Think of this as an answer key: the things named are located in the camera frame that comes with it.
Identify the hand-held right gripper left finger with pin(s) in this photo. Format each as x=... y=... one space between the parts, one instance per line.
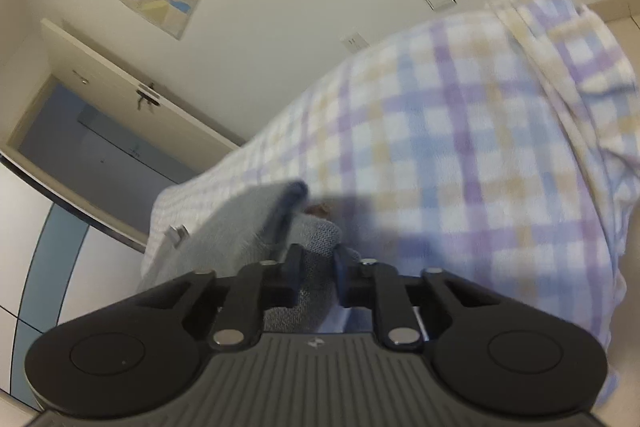
x=292 y=274

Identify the small door hook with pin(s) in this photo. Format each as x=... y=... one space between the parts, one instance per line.
x=81 y=77

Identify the cream door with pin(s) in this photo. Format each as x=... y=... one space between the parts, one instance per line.
x=115 y=72

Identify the grey knit sweater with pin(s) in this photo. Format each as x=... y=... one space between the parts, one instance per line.
x=235 y=227

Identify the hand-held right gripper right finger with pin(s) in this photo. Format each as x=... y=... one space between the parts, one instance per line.
x=341 y=274

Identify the white wardrobe with teal stripe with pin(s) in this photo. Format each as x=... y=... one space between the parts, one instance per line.
x=75 y=267

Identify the purple checked quilt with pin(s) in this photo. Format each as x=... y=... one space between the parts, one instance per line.
x=450 y=132

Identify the white wall socket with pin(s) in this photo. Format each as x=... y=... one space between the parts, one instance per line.
x=354 y=42

